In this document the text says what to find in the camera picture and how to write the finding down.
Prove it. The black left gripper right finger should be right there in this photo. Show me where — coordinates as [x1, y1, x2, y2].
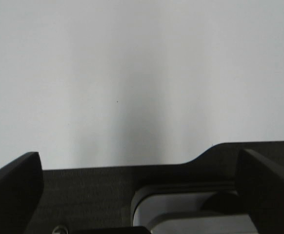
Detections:
[235, 149, 284, 234]

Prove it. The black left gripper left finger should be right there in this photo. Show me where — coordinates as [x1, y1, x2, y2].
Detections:
[0, 152, 44, 234]

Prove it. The silver arm base mount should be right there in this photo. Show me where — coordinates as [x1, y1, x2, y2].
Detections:
[130, 182, 258, 234]

